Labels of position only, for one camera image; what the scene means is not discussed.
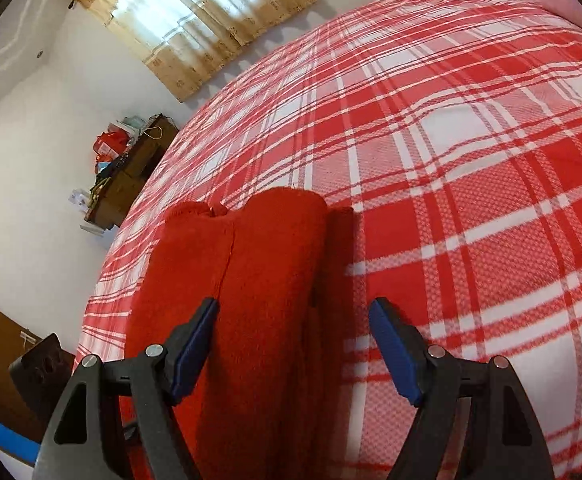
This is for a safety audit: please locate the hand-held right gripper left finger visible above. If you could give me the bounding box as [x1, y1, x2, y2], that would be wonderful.
[31, 297, 220, 480]

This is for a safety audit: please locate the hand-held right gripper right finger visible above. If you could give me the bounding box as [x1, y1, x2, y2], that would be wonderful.
[368, 296, 554, 480]

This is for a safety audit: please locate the red knitted sweater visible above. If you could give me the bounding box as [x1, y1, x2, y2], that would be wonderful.
[125, 186, 357, 480]

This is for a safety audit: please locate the brown wooden desk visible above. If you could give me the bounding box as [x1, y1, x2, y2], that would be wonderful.
[84, 114, 179, 228]

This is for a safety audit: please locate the red plaid bed sheet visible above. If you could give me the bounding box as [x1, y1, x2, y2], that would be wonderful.
[74, 0, 582, 480]

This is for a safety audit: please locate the red gift bag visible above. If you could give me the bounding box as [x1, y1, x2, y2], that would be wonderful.
[92, 131, 130, 162]

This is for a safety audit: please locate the teal box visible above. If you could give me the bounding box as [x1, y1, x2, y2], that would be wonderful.
[116, 115, 148, 137]

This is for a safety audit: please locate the beige patterned curtain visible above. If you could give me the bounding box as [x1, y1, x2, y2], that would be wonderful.
[74, 0, 318, 104]

